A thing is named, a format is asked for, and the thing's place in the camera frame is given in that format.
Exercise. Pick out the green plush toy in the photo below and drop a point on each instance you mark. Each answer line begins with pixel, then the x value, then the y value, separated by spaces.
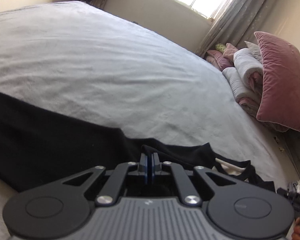
pixel 220 47

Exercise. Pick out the cream and black sweatshirt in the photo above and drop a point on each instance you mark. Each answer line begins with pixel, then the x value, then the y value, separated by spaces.
pixel 40 135

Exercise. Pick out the folded white garment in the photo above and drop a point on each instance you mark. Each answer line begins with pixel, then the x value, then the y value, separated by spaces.
pixel 298 186

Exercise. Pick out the grey bed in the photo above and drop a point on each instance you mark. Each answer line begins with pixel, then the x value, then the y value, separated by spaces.
pixel 115 67

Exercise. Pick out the grey patterned pillow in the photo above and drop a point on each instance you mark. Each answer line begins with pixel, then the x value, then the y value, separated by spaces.
pixel 255 51

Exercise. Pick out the small pink pillow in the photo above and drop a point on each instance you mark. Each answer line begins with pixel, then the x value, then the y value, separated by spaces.
pixel 220 60

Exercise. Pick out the pink velvet pillow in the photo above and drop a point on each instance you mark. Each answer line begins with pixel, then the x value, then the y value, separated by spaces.
pixel 285 85

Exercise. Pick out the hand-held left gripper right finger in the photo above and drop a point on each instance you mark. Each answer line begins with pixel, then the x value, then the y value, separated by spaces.
pixel 153 165

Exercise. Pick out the folded grey pink quilt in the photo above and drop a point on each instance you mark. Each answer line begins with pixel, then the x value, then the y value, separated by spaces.
pixel 245 65

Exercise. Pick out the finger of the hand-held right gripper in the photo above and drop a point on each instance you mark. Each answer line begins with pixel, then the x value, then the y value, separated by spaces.
pixel 286 193

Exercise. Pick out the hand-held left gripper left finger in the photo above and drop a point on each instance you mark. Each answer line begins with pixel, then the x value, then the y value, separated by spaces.
pixel 145 165

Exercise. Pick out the small brown scraps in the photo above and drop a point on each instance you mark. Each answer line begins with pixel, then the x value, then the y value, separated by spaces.
pixel 280 147

